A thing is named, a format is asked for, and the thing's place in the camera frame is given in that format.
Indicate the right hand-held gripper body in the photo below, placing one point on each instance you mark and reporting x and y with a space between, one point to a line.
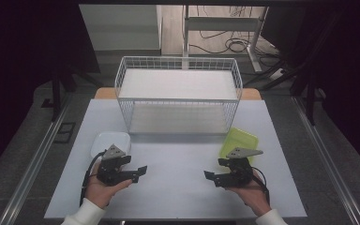
239 175

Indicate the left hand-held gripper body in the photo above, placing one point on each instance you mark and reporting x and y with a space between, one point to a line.
111 175

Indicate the white plastic lidded container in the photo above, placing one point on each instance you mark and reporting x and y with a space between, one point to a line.
107 142

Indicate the person's left hand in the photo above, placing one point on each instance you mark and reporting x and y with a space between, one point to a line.
98 192

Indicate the person's right hand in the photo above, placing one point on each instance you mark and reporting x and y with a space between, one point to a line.
254 197

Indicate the green plastic container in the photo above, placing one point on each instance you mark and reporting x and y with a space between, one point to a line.
239 140

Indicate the dark metal stand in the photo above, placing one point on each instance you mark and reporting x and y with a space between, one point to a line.
56 93
310 97

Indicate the white power strip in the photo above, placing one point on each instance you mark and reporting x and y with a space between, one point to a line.
276 74

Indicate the white cabinet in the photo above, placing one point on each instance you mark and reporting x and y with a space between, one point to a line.
122 28

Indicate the black floor bracket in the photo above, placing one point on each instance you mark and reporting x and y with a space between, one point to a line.
65 132

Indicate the aluminium rail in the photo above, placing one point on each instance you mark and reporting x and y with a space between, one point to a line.
34 165
328 162

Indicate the white desk frame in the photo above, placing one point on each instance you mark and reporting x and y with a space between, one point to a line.
222 24

